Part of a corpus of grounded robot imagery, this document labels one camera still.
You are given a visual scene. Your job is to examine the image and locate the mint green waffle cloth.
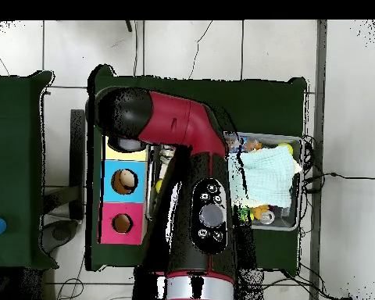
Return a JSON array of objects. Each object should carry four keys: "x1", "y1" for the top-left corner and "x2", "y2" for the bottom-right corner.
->
[{"x1": 227, "y1": 145, "x2": 303, "y2": 209}]

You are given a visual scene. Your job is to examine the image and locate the black floor cable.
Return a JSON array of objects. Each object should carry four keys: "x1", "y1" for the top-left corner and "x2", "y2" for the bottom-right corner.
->
[{"x1": 302, "y1": 171, "x2": 375, "y2": 184}]

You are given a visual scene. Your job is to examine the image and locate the wooden box with three holes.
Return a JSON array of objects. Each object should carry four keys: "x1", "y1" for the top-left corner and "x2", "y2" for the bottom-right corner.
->
[{"x1": 97, "y1": 135, "x2": 149, "y2": 246}]

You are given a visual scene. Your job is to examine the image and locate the silver wire mesh bin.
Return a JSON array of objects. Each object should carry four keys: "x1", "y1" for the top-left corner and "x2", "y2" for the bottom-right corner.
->
[{"x1": 145, "y1": 130, "x2": 304, "y2": 232}]

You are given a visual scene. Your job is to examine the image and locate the dark grey floor base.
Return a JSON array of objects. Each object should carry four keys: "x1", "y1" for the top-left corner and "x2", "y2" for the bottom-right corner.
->
[{"x1": 38, "y1": 219, "x2": 80, "y2": 255}]

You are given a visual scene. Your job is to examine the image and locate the dark green table cloth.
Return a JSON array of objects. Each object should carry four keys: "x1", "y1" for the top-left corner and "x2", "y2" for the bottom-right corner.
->
[
  {"x1": 85, "y1": 63, "x2": 309, "y2": 276},
  {"x1": 0, "y1": 70, "x2": 59, "y2": 271}
]

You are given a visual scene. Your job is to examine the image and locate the black upright panel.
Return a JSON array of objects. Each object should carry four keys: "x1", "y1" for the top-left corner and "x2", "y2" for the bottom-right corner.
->
[{"x1": 69, "y1": 109, "x2": 86, "y2": 221}]

